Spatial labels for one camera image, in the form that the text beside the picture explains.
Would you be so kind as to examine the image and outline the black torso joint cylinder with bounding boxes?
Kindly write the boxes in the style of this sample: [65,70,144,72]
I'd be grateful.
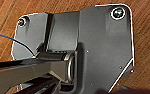
[35,50,77,83]

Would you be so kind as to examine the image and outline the thin blue cable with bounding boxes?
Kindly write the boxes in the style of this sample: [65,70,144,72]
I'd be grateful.
[0,31,39,58]

